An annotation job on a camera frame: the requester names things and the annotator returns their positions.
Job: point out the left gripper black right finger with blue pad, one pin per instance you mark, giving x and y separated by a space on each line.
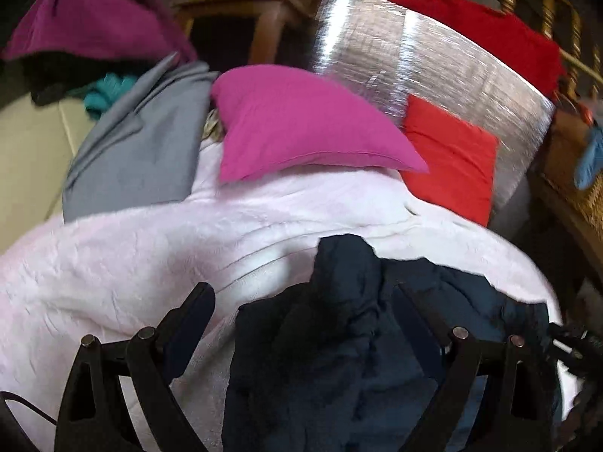
466 385

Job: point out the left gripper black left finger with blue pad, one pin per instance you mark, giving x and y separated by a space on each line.
93 415

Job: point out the navy blue zip jacket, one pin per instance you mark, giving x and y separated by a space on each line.
350 360

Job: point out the wicker basket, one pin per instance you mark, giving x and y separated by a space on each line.
565 146

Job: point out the pale pink blanket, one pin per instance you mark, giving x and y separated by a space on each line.
110 275

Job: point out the blue cloth in basket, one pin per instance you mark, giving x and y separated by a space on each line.
590 163

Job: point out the red pillow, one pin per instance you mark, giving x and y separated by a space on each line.
461 158

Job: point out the grey garment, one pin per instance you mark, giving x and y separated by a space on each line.
144 150

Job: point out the cream leather sofa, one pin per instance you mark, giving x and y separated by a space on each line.
38 144

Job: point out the red cloth on railing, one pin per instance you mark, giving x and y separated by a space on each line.
532 55

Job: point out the teal garment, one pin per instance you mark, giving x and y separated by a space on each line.
99 96

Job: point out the black garment on sofa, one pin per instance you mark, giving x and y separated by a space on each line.
51 75

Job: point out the magenta pillow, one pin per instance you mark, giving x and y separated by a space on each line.
277 117

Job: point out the silver foil insulation panel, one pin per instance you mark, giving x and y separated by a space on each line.
385 53

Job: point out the purple fleece garment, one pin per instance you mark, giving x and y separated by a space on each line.
107 30

